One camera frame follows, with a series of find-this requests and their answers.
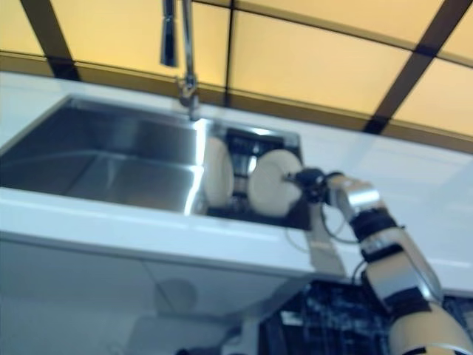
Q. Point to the open built-in dishwasher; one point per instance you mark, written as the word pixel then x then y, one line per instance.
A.
pixel 332 318

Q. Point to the stainless steel sink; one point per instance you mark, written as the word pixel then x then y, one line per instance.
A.
pixel 111 162

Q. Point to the cream ceramic plate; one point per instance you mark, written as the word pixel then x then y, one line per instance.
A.
pixel 218 174
pixel 269 185

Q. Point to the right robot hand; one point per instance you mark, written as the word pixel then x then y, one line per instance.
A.
pixel 312 181

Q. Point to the black dish drying rack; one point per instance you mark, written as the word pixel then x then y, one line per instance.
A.
pixel 242 148

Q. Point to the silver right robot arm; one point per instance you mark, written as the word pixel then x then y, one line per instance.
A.
pixel 399 266

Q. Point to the narrow white cabinet door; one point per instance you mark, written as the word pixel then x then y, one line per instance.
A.
pixel 221 292

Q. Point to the chrome kitchen faucet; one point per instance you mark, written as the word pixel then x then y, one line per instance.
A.
pixel 170 37

